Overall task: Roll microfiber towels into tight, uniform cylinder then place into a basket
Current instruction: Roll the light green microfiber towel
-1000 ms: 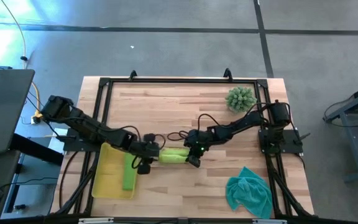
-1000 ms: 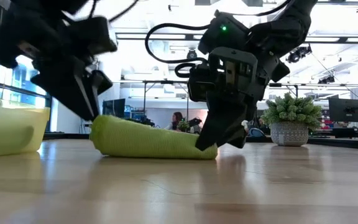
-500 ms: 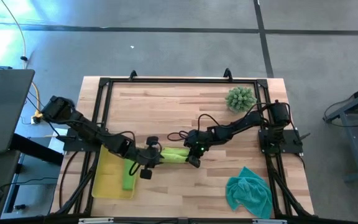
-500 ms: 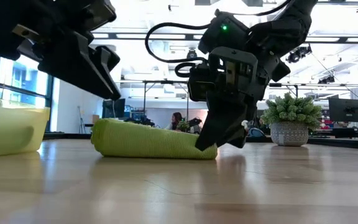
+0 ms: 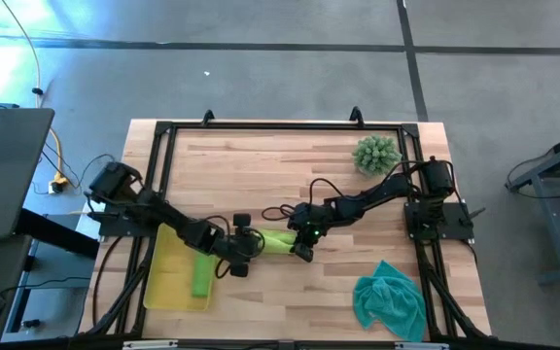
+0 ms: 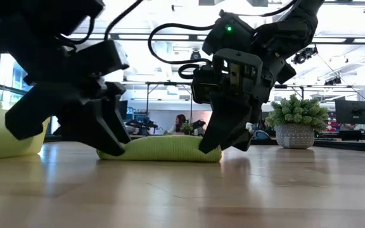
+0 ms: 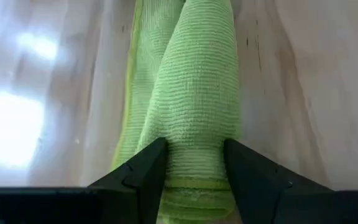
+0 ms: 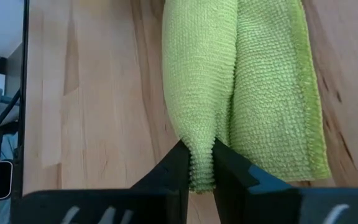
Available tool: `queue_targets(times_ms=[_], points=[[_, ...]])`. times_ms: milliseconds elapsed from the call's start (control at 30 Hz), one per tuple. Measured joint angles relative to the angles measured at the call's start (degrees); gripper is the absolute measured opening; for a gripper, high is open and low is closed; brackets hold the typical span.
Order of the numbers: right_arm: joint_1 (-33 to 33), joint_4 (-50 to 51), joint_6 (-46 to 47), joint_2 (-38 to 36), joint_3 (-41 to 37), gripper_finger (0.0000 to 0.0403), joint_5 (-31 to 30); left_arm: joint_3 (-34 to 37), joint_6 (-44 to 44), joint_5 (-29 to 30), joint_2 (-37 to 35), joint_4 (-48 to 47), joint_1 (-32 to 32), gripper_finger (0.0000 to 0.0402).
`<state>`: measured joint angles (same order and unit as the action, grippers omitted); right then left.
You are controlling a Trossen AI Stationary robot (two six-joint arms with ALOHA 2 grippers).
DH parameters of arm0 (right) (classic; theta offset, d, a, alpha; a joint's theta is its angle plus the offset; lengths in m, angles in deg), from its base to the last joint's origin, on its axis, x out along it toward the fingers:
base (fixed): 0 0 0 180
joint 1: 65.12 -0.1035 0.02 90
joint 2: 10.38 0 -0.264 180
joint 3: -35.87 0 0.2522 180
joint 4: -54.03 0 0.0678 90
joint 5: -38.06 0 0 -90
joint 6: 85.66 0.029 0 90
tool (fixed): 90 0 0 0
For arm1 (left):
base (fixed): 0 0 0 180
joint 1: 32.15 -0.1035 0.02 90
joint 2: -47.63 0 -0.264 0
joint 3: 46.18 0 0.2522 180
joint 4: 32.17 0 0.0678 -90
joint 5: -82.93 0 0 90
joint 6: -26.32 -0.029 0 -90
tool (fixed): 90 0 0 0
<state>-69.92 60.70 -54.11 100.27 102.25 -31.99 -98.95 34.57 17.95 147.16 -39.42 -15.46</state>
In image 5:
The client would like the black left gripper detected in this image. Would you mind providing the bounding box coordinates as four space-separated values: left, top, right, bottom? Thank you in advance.
214 212 265 279

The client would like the white paper sheet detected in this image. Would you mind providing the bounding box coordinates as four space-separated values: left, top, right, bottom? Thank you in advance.
74 209 107 240

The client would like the black floor cable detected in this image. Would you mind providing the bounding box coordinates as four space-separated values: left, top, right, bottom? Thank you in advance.
31 153 119 195

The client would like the black metal table frame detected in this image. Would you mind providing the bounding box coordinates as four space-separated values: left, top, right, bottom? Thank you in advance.
84 120 493 341

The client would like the teal microfiber towel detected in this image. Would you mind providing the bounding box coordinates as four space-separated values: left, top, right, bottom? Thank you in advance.
351 260 428 343

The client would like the dark grey desk top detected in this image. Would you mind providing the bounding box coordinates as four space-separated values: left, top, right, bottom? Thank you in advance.
0 107 55 242

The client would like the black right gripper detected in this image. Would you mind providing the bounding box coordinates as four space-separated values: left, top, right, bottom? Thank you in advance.
287 202 333 263

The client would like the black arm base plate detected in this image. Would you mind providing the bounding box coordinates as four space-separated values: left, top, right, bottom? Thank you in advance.
98 201 164 238
403 201 475 242

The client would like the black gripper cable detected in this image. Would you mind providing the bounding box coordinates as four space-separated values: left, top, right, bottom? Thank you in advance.
204 215 266 281
261 177 354 223

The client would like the lime green microfiber towel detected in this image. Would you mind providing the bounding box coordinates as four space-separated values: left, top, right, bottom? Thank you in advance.
191 252 217 299
255 227 300 257

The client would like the black desk support beam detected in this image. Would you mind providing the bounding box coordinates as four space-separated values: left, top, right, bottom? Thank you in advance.
15 207 101 259

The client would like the yellow extension cord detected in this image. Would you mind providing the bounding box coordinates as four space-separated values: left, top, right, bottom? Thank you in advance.
0 0 71 194

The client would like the yellow plastic basket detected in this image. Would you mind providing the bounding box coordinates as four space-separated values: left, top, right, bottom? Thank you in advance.
142 222 220 313

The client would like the thin black desk cable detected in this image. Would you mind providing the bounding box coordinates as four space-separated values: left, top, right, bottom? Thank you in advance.
0 274 91 298

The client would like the grey low cart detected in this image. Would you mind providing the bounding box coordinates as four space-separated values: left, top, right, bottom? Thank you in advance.
0 237 97 341

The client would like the silver metal bracket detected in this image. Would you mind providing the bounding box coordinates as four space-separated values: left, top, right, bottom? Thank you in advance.
395 341 451 350
122 339 179 350

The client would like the green artificial plant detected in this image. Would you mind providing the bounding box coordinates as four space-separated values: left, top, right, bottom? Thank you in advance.
351 134 403 177

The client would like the grey metal side table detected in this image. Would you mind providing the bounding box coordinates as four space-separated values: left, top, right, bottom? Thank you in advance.
505 123 560 283

